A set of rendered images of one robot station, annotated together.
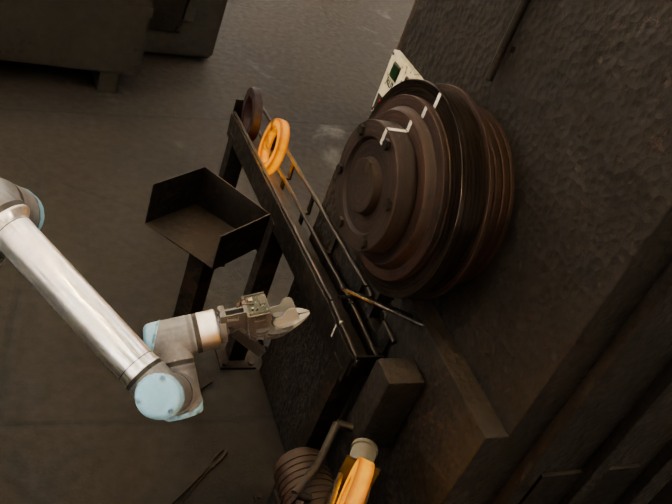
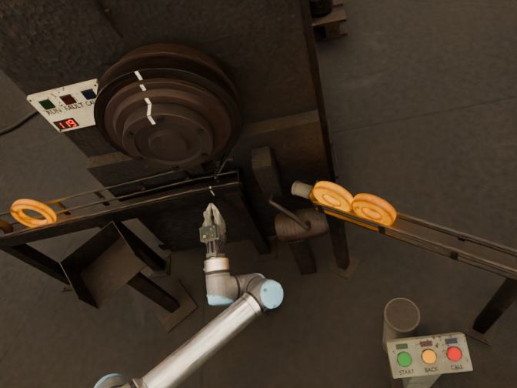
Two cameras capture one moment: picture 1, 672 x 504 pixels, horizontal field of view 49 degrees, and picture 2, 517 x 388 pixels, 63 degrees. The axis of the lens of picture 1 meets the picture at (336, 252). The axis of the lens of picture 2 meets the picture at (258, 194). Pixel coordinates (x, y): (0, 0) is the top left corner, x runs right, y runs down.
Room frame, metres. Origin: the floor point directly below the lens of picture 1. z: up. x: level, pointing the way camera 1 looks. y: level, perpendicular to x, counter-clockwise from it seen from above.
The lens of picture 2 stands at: (0.53, 0.48, 2.08)
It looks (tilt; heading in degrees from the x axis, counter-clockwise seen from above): 56 degrees down; 319
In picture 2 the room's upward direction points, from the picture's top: 25 degrees counter-clockwise
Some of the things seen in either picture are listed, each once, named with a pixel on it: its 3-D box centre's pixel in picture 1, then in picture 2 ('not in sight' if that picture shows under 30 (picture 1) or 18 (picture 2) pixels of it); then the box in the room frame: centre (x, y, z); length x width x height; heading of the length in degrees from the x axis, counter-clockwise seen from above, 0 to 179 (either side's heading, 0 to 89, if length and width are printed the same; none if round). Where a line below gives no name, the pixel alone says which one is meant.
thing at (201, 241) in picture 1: (187, 294); (138, 287); (1.70, 0.37, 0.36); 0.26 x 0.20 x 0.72; 67
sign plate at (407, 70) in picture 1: (402, 105); (77, 107); (1.79, -0.02, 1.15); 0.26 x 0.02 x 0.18; 32
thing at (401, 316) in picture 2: not in sight; (398, 331); (0.59, 0.05, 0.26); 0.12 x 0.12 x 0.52
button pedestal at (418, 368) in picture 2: not in sight; (420, 370); (0.48, 0.17, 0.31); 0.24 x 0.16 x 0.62; 32
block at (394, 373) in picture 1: (384, 404); (267, 172); (1.25, -0.24, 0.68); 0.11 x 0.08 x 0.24; 122
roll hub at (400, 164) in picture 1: (371, 186); (168, 140); (1.39, -0.02, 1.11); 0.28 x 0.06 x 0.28; 32
